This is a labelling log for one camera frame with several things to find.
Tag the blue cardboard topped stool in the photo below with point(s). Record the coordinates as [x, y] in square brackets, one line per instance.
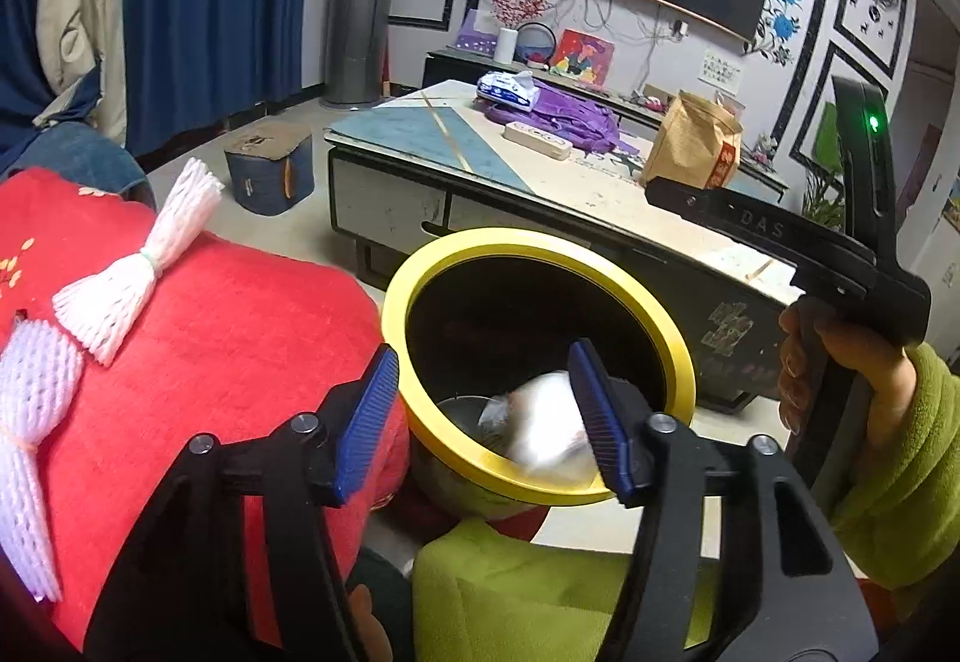
[270, 164]

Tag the red floral blanket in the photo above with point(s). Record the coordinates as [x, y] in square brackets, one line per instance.
[234, 341]

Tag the brown paper bag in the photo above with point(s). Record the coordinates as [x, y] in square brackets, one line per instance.
[698, 144]

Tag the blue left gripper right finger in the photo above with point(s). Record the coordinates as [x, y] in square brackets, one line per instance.
[597, 401]

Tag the white tissue pack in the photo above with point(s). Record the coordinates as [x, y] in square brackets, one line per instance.
[515, 90]

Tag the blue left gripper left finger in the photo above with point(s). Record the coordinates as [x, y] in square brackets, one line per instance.
[362, 408]

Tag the white foam net bow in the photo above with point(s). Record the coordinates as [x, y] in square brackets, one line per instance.
[99, 310]

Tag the blue curtain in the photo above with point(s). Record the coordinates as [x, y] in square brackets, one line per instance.
[188, 63]

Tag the yellow rimmed black trash bin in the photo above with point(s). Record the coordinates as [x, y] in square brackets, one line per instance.
[481, 312]

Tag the white plastic trash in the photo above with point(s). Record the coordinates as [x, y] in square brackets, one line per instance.
[538, 427]

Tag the white foam fruit net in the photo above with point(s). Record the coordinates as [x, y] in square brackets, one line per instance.
[41, 368]

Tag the blue sofa cover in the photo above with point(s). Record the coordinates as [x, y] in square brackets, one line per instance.
[81, 155]

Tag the beige rectangular box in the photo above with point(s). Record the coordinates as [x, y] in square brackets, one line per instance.
[540, 141]

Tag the green fleece right sleeve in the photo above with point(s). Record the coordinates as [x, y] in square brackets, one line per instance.
[899, 521]

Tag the round mirror ornament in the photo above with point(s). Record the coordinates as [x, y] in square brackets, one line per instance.
[535, 44]

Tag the purple cloth bag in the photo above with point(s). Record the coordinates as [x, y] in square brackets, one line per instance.
[589, 127]

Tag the white vase red flowers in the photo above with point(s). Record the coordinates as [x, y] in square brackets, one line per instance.
[512, 15]

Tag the coffee table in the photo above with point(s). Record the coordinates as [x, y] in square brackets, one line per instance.
[430, 163]

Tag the colourful picture frame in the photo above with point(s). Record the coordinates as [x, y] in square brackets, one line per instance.
[582, 57]

